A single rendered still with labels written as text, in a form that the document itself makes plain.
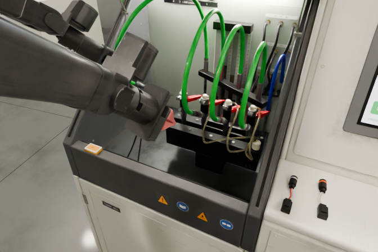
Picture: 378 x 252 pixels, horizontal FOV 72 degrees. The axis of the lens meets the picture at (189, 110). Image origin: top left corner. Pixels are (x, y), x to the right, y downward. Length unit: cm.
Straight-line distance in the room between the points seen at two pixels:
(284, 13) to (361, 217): 65
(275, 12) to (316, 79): 33
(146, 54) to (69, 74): 18
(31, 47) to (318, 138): 75
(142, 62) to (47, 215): 178
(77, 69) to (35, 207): 195
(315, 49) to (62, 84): 65
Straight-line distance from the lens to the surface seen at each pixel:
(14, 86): 24
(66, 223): 202
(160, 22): 120
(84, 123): 101
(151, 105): 47
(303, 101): 81
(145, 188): 87
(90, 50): 77
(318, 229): 74
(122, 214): 109
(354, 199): 84
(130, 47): 42
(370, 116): 82
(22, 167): 255
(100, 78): 31
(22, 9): 72
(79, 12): 79
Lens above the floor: 155
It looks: 33 degrees down
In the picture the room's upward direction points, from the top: straight up
